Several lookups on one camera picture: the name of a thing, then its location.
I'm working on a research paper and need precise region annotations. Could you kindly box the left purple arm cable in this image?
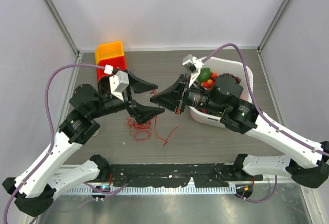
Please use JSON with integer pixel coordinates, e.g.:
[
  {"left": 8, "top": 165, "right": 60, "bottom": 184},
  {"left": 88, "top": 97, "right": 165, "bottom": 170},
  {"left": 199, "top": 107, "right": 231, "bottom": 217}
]
[{"left": 2, "top": 64, "right": 129, "bottom": 224}]

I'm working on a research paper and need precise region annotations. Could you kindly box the white fruit basket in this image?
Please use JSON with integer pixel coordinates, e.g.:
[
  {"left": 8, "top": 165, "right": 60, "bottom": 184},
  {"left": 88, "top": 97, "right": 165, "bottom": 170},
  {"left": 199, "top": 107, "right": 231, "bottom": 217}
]
[{"left": 190, "top": 57, "right": 252, "bottom": 128}]

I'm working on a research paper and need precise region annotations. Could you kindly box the red plastic bin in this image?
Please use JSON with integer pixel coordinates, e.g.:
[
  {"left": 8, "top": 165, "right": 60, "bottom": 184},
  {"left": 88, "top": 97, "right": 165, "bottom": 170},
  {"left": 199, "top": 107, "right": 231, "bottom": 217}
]
[{"left": 95, "top": 56, "right": 127, "bottom": 82}]

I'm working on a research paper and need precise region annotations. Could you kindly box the white slotted cable duct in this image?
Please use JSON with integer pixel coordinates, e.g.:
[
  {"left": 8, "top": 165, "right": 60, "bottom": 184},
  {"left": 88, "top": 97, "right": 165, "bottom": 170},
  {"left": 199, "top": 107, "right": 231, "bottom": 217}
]
[{"left": 65, "top": 184, "right": 236, "bottom": 196}]

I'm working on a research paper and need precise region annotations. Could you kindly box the red cable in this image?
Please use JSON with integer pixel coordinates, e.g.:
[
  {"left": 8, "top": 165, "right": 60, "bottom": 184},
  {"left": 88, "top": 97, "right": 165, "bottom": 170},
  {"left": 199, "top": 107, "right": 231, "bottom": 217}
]
[{"left": 124, "top": 89, "right": 179, "bottom": 147}]

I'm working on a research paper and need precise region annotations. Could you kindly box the black plastic bin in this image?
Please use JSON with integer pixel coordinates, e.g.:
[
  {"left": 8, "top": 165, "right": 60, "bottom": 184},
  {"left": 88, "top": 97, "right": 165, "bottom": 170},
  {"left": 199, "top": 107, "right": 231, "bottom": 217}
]
[{"left": 98, "top": 76, "right": 111, "bottom": 97}]

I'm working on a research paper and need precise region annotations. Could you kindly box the yellow plastic bin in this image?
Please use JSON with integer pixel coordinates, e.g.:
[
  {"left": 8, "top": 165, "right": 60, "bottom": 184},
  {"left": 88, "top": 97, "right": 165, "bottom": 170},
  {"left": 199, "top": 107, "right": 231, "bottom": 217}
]
[{"left": 95, "top": 41, "right": 124, "bottom": 65}]

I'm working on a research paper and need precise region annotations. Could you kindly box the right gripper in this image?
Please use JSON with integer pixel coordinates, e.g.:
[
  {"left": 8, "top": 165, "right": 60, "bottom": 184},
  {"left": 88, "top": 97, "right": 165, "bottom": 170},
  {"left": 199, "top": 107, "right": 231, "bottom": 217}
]
[{"left": 151, "top": 73, "right": 226, "bottom": 114}]

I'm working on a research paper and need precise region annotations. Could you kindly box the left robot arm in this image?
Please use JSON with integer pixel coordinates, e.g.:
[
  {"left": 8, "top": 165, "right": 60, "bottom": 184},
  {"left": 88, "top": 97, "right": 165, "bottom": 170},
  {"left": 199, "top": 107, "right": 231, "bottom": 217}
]
[{"left": 2, "top": 70, "right": 164, "bottom": 217}]

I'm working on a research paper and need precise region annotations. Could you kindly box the green lime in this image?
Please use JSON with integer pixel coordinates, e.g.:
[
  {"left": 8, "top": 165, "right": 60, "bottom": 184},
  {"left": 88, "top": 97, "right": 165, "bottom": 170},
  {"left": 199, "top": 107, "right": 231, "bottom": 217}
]
[{"left": 197, "top": 67, "right": 211, "bottom": 83}]

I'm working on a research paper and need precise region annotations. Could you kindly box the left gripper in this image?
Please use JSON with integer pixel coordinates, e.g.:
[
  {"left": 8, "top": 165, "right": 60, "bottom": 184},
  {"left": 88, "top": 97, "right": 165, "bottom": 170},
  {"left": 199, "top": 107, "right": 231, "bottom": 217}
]
[{"left": 89, "top": 69, "right": 165, "bottom": 124}]

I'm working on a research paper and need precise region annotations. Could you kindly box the dark red grape bunch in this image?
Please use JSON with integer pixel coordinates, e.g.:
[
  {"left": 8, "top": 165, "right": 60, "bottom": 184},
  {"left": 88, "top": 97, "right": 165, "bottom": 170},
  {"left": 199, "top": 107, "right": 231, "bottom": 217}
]
[{"left": 219, "top": 73, "right": 241, "bottom": 84}]

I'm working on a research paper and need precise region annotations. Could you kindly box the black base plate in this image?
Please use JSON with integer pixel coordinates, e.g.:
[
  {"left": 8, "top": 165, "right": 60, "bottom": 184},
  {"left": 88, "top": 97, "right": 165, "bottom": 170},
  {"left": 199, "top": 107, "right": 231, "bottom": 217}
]
[{"left": 111, "top": 163, "right": 263, "bottom": 188}]

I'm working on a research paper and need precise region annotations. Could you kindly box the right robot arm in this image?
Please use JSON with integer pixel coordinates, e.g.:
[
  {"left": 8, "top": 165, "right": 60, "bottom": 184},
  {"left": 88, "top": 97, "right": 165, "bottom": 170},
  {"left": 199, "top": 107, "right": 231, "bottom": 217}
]
[{"left": 150, "top": 74, "right": 328, "bottom": 189}]

